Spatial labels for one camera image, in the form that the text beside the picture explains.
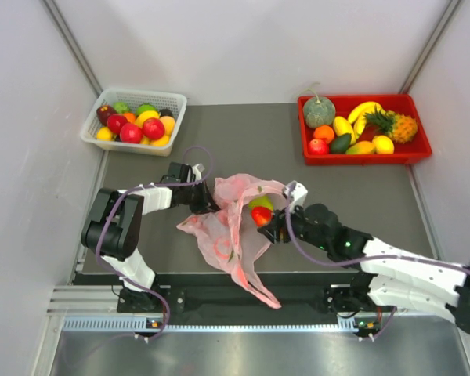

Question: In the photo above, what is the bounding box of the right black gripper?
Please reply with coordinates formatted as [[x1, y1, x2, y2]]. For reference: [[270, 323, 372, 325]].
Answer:
[[259, 198, 331, 251]]

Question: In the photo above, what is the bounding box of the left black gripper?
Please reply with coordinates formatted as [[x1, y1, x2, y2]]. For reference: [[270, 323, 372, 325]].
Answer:
[[180, 179, 222, 214]]

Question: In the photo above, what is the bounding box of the pink printed plastic bag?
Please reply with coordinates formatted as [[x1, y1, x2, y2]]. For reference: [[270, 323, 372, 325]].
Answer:
[[177, 173, 286, 309]]

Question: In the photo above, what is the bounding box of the dark green avocado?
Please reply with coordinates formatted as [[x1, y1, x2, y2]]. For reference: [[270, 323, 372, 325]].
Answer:
[[329, 133, 352, 154]]

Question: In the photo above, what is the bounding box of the orange fruit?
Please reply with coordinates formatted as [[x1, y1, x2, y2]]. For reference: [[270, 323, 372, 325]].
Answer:
[[313, 125, 336, 144]]

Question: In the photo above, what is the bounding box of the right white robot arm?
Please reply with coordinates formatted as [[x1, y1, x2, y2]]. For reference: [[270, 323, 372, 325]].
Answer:
[[251, 204, 470, 334]]

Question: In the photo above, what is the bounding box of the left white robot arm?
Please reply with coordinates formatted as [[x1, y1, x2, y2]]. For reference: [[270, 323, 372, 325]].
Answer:
[[81, 162, 219, 311]]

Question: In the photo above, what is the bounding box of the yellow fruit in basket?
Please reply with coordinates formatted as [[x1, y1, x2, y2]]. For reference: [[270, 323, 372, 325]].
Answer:
[[134, 111, 160, 128]]

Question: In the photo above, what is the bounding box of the dark red fruit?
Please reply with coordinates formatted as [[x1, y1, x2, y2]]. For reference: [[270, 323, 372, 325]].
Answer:
[[96, 105, 117, 126]]

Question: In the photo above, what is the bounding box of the orange peach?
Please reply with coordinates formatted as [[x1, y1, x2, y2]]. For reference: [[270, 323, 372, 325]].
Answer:
[[160, 116, 176, 136]]

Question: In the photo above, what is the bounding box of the red apple right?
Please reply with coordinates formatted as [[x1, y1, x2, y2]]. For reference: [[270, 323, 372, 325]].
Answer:
[[142, 117, 165, 140]]

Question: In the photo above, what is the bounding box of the red apple in tray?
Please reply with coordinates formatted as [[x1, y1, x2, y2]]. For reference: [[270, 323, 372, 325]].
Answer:
[[308, 139, 330, 156]]

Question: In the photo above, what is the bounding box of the dark mangosteen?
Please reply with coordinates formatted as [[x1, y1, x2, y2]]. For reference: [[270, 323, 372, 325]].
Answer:
[[159, 108, 174, 118]]

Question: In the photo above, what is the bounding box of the red apple middle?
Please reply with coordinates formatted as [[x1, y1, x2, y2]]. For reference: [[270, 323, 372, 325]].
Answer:
[[119, 122, 143, 143]]

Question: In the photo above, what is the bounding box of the white perforated plastic basket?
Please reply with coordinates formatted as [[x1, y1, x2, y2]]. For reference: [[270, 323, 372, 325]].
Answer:
[[80, 89, 187, 157]]

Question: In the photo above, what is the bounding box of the small orange tangerine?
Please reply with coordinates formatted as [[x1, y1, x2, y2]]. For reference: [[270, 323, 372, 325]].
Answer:
[[123, 112, 136, 123]]

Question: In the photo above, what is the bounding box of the green apple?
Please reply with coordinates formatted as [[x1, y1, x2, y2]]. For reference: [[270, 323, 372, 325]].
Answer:
[[136, 103, 157, 117]]

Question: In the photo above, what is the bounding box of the red apple left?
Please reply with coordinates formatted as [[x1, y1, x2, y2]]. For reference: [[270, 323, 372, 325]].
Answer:
[[106, 114, 128, 135]]

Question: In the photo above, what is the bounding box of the yellow lemon in basket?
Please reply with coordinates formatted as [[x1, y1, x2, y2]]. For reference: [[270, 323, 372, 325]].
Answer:
[[96, 127, 114, 141]]

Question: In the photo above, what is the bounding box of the red green yellow mango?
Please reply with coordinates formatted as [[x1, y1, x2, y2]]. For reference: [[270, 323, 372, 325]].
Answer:
[[345, 141, 376, 155]]

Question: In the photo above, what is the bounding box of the green lime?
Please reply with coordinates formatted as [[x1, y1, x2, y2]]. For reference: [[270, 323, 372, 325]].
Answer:
[[113, 101, 131, 114]]

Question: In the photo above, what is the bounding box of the green melon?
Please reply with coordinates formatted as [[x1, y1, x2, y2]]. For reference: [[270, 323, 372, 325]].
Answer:
[[303, 82, 336, 129]]

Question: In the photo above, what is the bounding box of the yellow banana bunch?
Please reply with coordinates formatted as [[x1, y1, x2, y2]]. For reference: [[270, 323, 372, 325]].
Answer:
[[347, 101, 383, 139]]

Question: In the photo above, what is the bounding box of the orange pineapple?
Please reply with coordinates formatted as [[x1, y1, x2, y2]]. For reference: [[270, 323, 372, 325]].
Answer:
[[364, 110, 418, 143]]

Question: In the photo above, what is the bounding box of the red plastic tray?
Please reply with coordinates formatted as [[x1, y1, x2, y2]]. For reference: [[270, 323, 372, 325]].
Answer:
[[296, 92, 433, 167]]

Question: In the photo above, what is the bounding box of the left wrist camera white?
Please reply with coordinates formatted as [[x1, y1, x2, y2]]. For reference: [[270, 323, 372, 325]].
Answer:
[[190, 164, 204, 182]]

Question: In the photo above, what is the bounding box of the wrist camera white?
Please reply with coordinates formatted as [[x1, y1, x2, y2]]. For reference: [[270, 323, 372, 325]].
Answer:
[[190, 164, 204, 182], [282, 181, 308, 208]]

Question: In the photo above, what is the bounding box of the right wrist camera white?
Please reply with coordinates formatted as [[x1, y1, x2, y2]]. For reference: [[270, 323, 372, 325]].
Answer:
[[282, 181, 308, 208]]

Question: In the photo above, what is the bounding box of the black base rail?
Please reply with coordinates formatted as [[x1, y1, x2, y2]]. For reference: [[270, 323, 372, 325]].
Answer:
[[117, 272, 376, 325]]

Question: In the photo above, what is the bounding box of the grey slotted cable duct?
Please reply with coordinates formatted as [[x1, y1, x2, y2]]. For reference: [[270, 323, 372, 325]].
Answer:
[[63, 316, 381, 335]]

